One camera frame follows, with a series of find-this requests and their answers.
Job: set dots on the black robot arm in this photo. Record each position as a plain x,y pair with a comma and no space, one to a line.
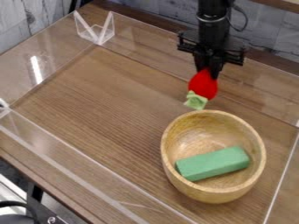
214,17

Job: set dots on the red plush fruit green stem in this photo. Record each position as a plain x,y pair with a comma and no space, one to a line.
202,89

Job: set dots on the black table leg frame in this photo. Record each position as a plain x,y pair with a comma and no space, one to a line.
51,211

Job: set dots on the green rectangular block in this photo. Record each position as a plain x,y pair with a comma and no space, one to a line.
213,163

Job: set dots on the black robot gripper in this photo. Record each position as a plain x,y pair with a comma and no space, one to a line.
211,50

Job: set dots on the round wooden bowl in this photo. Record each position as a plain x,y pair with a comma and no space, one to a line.
203,131

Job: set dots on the clear acrylic tray walls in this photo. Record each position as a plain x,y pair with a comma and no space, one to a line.
86,111

